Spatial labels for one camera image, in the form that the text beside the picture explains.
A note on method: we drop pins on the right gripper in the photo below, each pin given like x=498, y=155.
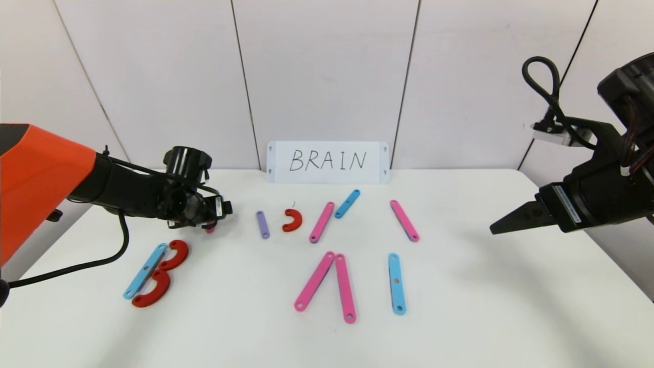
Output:
x=562, y=204

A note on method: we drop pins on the pink bar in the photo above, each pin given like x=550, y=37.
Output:
x=345, y=289
x=210, y=229
x=314, y=281
x=322, y=222
x=403, y=221

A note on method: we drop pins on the white BRAIN sign card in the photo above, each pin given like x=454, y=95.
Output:
x=327, y=176

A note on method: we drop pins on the small red arc piece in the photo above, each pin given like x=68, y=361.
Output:
x=299, y=221

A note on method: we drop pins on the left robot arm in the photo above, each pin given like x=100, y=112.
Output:
x=41, y=174

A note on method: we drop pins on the short blue bar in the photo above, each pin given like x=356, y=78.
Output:
x=348, y=203

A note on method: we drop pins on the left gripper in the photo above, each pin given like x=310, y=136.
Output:
x=218, y=208

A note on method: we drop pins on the large red arc piece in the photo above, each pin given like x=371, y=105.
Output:
x=162, y=291
x=180, y=251

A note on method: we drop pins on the long blue bar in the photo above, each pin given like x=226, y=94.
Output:
x=396, y=295
x=146, y=271

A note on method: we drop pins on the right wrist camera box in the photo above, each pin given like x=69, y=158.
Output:
x=549, y=134

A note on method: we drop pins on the short purple bar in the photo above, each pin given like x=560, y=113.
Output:
x=263, y=225

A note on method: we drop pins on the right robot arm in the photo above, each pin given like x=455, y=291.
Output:
x=633, y=87

